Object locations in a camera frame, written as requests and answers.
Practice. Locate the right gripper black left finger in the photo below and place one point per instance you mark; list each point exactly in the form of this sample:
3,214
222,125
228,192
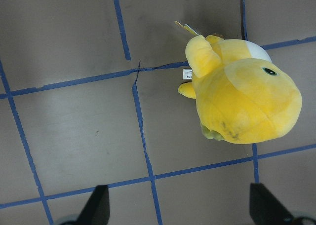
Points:
97,209

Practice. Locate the yellow plush toy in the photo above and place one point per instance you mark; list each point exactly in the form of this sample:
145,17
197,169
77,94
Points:
241,96

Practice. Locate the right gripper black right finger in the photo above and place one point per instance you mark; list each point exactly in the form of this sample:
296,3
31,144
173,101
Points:
266,209

